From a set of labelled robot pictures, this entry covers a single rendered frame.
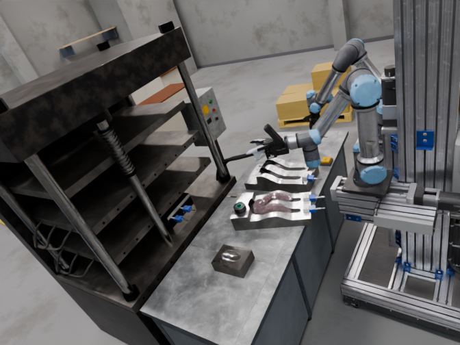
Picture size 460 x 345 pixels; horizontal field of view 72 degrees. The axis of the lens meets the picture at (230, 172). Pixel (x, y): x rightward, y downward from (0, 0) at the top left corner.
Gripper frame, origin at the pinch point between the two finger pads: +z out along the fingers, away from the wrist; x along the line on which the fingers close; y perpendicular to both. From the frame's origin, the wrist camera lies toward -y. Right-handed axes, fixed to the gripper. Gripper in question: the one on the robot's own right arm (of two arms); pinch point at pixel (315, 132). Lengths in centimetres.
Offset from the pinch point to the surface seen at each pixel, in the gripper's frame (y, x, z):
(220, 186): -41, -77, 16
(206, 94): -64, -47, -50
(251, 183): -10, -66, 9
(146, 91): -570, 85, 38
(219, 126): -65, -45, -20
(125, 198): -18, -149, -34
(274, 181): 9, -60, 6
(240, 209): 16, -96, 1
